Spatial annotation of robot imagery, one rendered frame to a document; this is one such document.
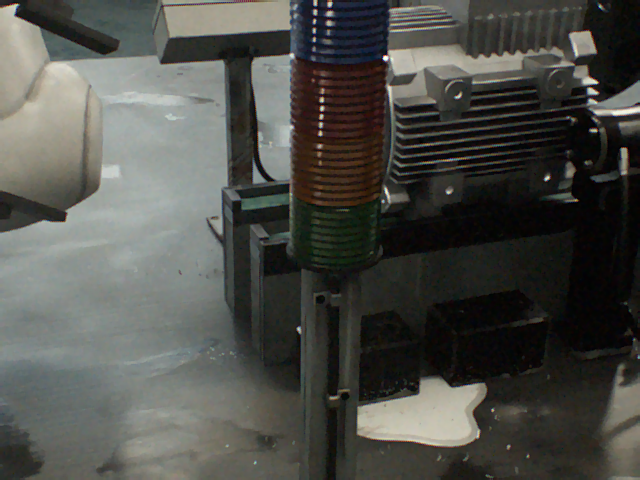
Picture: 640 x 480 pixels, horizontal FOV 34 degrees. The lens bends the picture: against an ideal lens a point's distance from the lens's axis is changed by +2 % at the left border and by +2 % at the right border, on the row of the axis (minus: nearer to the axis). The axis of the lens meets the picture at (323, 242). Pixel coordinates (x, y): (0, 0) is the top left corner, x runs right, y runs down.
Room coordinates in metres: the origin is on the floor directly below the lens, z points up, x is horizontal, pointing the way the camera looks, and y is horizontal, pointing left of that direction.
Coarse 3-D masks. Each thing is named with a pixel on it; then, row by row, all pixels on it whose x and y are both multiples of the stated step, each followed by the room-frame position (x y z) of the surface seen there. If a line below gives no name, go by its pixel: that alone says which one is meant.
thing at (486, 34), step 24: (432, 0) 1.00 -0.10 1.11; (456, 0) 0.95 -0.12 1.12; (480, 0) 0.93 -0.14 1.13; (504, 0) 0.94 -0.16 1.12; (528, 0) 0.95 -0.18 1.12; (552, 0) 0.96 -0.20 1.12; (576, 0) 0.97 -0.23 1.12; (480, 24) 0.93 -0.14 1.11; (504, 24) 0.94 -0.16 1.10; (528, 24) 0.95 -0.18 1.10; (552, 24) 0.96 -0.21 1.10; (576, 24) 0.96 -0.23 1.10; (480, 48) 0.94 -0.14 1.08; (504, 48) 0.94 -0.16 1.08; (528, 48) 0.95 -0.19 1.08
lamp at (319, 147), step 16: (384, 128) 0.61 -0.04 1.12; (304, 144) 0.60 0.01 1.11; (320, 144) 0.59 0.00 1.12; (336, 144) 0.59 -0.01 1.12; (352, 144) 0.59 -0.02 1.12; (368, 144) 0.60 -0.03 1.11; (304, 160) 0.60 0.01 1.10; (320, 160) 0.59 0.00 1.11; (336, 160) 0.59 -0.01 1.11; (352, 160) 0.59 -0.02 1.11; (368, 160) 0.60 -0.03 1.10; (304, 176) 0.60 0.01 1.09; (320, 176) 0.59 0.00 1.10; (336, 176) 0.59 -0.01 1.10; (352, 176) 0.59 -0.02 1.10; (368, 176) 0.60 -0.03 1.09; (304, 192) 0.60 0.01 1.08; (320, 192) 0.59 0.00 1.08; (336, 192) 0.59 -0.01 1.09; (352, 192) 0.59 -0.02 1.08; (368, 192) 0.60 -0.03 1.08
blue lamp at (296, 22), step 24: (312, 0) 0.59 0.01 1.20; (336, 0) 0.59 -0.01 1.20; (360, 0) 0.59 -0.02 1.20; (384, 0) 0.60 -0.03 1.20; (312, 24) 0.59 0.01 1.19; (336, 24) 0.59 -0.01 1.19; (360, 24) 0.59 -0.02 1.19; (384, 24) 0.61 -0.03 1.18; (312, 48) 0.59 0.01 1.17; (336, 48) 0.59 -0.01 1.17; (360, 48) 0.59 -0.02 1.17; (384, 48) 0.61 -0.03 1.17
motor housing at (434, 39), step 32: (416, 32) 0.93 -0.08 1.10; (448, 32) 0.94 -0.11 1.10; (416, 64) 0.91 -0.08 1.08; (480, 64) 0.93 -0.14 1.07; (512, 64) 0.94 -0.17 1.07; (416, 96) 0.89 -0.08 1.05; (480, 96) 0.89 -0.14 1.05; (512, 96) 0.92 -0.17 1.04; (576, 96) 0.92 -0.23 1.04; (416, 128) 0.88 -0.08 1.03; (448, 128) 0.88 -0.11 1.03; (480, 128) 0.89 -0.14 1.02; (512, 128) 0.91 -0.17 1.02; (544, 128) 0.91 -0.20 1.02; (384, 160) 1.00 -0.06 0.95; (416, 160) 0.87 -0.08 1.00; (448, 160) 0.88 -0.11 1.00; (480, 160) 0.90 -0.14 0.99; (512, 160) 0.91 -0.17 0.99; (480, 192) 0.94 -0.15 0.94
